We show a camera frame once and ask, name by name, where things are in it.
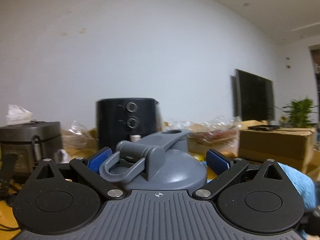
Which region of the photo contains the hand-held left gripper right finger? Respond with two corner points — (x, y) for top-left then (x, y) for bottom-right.
(192, 149), (286, 201)

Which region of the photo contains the large cardboard box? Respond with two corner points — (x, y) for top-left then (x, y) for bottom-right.
(238, 126), (318, 173)

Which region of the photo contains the blue microfiber cloth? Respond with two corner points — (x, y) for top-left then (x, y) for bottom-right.
(277, 162), (316, 211)

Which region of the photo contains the grey rice cooker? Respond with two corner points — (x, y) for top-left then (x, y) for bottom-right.
(0, 121), (63, 176)

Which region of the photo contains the black flat television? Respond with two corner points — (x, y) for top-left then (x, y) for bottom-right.
(231, 68), (276, 122)

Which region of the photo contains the green potted plant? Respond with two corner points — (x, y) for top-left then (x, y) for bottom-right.
(282, 97), (317, 128)

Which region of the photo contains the white tissue pack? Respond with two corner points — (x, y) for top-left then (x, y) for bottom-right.
(6, 104), (34, 126)

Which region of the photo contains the black air fryer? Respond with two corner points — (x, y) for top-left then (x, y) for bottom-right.
(96, 98), (161, 153)

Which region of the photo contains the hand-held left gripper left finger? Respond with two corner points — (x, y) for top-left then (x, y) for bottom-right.
(36, 147), (126, 201)

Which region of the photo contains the clear bag of flatbread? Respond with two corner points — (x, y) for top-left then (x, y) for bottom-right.
(61, 121), (98, 153)

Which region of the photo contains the black plastic frame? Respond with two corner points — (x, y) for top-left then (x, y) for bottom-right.
(247, 124), (282, 131)

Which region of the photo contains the clear plastic bag of food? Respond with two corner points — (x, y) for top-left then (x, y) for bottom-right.
(162, 116), (242, 153)

